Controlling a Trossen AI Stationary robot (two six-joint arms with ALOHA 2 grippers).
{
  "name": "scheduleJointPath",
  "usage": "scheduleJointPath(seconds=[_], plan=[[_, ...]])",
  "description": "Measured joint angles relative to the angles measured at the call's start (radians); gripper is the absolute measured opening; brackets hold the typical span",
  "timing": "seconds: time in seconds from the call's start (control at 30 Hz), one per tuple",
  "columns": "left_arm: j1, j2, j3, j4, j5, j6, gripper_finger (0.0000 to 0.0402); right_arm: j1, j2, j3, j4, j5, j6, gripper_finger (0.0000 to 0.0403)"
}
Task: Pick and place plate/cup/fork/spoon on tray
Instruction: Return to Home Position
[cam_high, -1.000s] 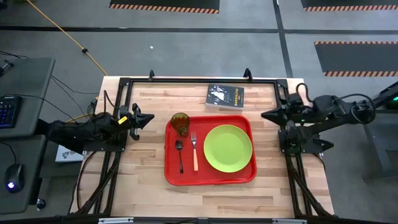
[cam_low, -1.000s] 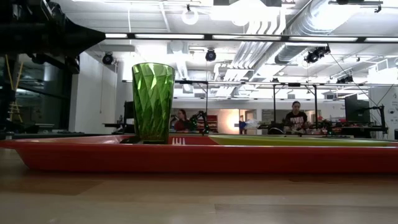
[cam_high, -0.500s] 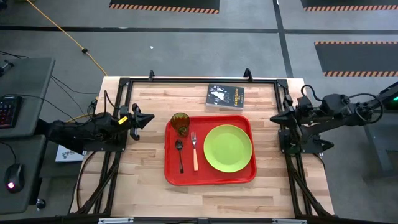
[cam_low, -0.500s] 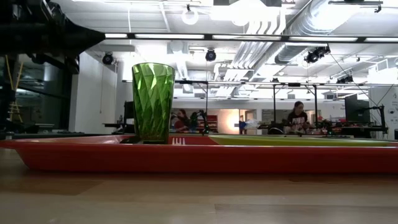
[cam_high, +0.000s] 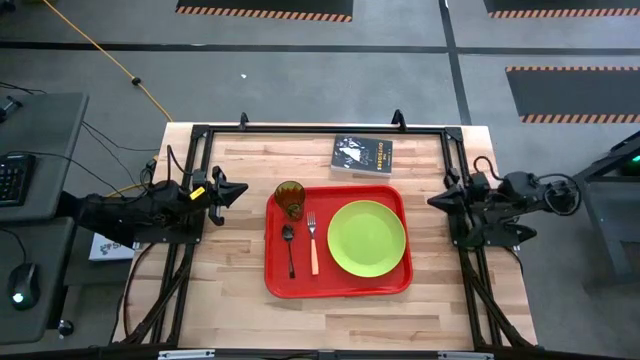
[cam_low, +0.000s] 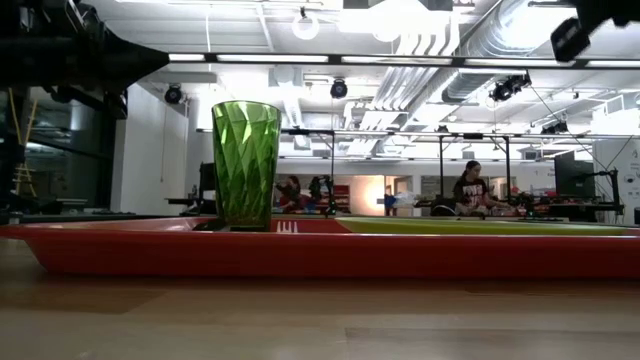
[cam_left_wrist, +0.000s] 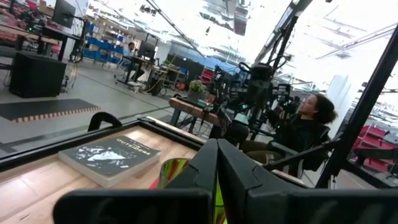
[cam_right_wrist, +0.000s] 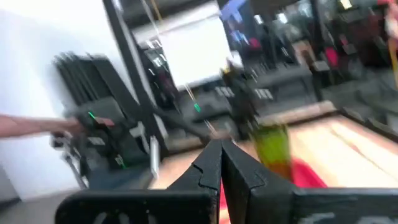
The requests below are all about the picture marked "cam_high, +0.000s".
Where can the black caster wheel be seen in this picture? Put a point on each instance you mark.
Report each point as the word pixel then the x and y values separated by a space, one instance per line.
pixel 66 328

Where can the grey metal side table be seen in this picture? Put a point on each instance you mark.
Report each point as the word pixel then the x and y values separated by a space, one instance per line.
pixel 600 200

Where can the black keyboard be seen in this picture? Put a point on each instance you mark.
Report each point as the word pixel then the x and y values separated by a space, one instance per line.
pixel 12 180

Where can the black table clamp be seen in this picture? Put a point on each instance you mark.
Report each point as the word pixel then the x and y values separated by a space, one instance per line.
pixel 244 120
pixel 398 119

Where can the black computer mouse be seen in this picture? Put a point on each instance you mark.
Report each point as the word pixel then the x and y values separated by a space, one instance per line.
pixel 23 285

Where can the black paperback book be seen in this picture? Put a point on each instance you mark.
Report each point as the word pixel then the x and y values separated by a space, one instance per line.
pixel 362 156

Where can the grey desk top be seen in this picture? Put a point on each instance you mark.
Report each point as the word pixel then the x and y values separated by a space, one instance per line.
pixel 40 140
pixel 45 240

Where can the white printed box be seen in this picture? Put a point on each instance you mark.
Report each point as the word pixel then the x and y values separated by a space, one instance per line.
pixel 107 250

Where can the red plastic tray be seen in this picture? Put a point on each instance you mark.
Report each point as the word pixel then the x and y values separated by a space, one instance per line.
pixel 300 285

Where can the black hazard-striped floor mat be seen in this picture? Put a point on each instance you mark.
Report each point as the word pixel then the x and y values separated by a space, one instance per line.
pixel 575 92
pixel 265 7
pixel 560 6

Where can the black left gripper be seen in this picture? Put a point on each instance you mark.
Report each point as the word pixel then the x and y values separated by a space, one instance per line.
pixel 207 192

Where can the lime green plate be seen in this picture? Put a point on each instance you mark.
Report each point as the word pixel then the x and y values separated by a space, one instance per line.
pixel 366 239

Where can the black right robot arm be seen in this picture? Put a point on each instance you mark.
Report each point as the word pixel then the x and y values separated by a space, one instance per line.
pixel 520 190

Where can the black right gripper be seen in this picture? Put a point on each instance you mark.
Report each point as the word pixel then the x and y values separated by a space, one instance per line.
pixel 475 200

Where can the black metal table frame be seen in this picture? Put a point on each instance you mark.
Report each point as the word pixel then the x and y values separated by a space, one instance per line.
pixel 325 129

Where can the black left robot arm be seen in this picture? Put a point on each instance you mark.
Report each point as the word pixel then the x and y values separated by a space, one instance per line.
pixel 125 210

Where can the silver metal bracket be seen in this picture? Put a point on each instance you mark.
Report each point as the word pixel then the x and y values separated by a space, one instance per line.
pixel 465 356
pixel 186 355

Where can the green translucent cup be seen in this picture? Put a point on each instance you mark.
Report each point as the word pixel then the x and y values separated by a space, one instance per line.
pixel 290 197

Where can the dark metal spoon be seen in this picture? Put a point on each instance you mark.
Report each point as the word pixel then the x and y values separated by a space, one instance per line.
pixel 288 234

